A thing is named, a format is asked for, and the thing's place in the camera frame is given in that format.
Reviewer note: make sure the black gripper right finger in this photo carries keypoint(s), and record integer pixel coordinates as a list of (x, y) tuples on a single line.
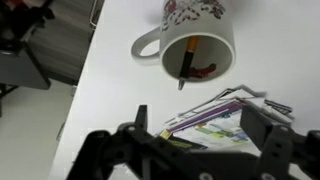
[(283, 150)]

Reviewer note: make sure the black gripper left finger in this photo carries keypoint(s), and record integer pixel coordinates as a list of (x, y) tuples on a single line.
[(110, 153)]

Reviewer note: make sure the orange and black pen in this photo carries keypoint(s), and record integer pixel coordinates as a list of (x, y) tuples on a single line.
[(187, 60)]

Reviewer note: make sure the white floral mug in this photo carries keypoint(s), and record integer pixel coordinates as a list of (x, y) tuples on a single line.
[(200, 23)]

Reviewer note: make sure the colourful printed paper stack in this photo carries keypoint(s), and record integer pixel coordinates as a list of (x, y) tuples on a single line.
[(216, 131)]

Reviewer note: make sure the stack of papers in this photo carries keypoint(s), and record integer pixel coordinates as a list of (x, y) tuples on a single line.
[(245, 89)]

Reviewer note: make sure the grey box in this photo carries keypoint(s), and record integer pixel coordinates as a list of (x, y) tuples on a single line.
[(23, 70)]

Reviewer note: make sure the red and black object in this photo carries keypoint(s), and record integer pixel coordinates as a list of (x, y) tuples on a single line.
[(20, 16)]

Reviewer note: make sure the metal table edge rail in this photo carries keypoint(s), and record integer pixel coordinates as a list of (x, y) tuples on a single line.
[(90, 19)]

